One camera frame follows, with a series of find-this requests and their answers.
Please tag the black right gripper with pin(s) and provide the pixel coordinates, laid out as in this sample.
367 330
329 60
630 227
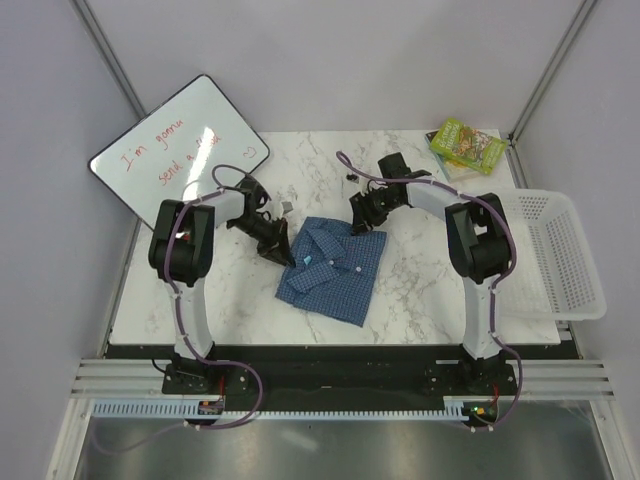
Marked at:
364 218

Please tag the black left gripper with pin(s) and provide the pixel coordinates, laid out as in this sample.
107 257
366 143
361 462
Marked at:
277 246

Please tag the blue checked long sleeve shirt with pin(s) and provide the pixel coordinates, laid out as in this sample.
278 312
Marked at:
334 271

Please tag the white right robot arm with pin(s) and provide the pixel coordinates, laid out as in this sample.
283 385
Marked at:
481 247

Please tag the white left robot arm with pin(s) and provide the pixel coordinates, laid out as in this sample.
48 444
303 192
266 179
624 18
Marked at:
182 250

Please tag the whiteboard with red writing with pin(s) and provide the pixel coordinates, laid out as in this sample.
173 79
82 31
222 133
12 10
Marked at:
181 151

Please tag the green illustrated book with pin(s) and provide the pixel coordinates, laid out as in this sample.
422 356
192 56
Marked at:
464 152

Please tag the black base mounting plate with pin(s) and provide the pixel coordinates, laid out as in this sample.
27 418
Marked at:
334 378

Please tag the white perforated plastic basket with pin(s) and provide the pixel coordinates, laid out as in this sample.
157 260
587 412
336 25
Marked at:
555 277

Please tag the white slotted cable duct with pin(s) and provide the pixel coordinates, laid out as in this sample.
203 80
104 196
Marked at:
199 410

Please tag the aluminium frame rails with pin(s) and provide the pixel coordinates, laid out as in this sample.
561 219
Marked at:
555 373

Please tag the right grey corner post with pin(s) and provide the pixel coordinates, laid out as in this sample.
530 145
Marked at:
559 55

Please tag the grey corner post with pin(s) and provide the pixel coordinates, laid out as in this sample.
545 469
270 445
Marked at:
108 54
559 55

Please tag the left grey corner post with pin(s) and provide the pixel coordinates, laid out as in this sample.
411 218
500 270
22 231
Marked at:
108 54

